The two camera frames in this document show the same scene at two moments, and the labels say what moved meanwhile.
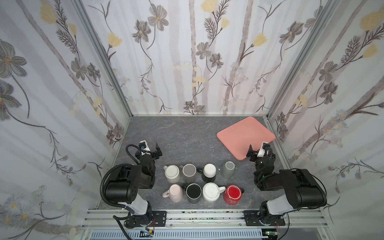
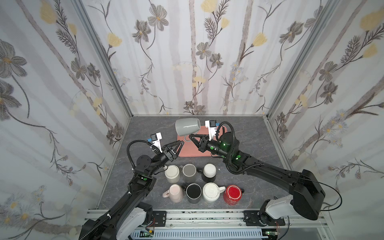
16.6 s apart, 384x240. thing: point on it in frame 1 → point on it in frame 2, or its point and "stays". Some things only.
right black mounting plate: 253,218 stays
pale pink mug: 175,193 stays
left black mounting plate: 160,218 stays
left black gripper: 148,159 → 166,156
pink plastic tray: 238,137 → 189,149
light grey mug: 228,169 → 186,126
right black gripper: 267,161 → 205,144
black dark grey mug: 193,192 stays
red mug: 232,194 stays
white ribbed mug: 211,191 stays
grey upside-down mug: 189,171 stays
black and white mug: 208,172 stays
